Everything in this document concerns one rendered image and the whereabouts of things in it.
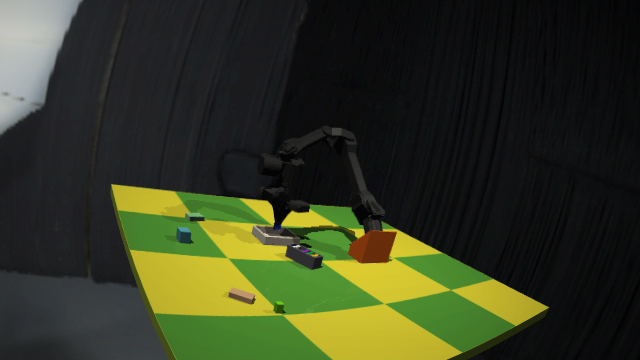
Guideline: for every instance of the white square tray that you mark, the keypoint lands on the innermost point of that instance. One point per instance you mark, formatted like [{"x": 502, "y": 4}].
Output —
[{"x": 268, "y": 237}]

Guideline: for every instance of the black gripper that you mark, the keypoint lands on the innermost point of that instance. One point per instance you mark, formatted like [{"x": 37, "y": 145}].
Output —
[{"x": 283, "y": 208}]

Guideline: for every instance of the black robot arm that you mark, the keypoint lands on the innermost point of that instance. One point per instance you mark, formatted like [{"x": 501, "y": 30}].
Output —
[{"x": 363, "y": 204}]

